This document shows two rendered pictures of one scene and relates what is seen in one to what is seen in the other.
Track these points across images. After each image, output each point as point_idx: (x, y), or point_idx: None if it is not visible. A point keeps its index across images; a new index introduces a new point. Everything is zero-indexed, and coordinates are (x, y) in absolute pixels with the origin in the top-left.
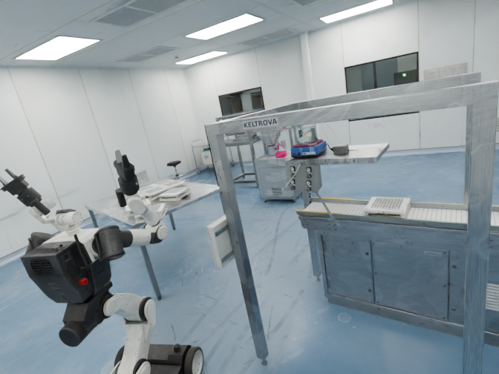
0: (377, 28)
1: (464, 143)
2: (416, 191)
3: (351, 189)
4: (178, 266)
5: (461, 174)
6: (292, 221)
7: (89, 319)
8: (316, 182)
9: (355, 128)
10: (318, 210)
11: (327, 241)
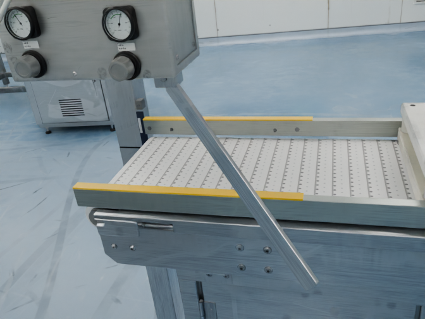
0: None
1: (392, 19)
2: (346, 99)
3: (228, 99)
4: None
5: (406, 68)
6: (109, 178)
7: None
8: (171, 18)
9: None
10: (181, 174)
11: (224, 304)
